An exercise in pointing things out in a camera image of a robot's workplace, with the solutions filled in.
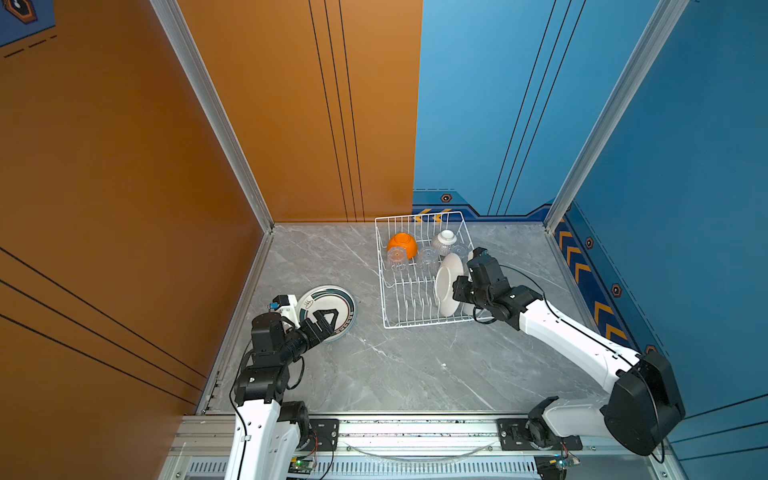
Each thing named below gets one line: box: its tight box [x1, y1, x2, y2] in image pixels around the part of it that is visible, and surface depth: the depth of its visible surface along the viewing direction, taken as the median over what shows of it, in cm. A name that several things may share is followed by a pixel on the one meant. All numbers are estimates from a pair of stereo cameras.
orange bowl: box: [387, 232, 418, 259], surface depth 108 cm
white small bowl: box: [437, 229, 457, 245], surface depth 109 cm
